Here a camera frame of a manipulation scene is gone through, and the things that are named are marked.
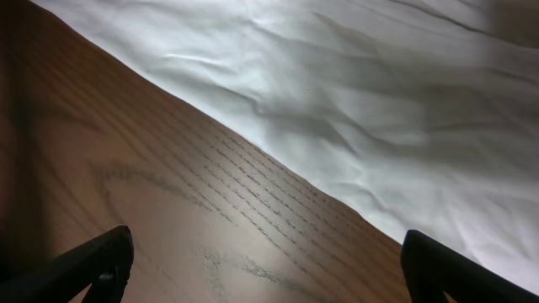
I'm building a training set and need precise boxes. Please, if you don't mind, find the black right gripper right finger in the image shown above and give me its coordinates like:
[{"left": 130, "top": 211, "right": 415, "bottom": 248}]
[{"left": 400, "top": 230, "right": 538, "bottom": 303}]

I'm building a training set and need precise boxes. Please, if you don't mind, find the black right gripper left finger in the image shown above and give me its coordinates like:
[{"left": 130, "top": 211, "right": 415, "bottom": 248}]
[{"left": 1, "top": 226, "right": 134, "bottom": 303}]

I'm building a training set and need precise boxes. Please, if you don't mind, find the white t-shirt black print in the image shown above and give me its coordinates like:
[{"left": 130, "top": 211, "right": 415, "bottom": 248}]
[{"left": 41, "top": 0, "right": 538, "bottom": 292}]

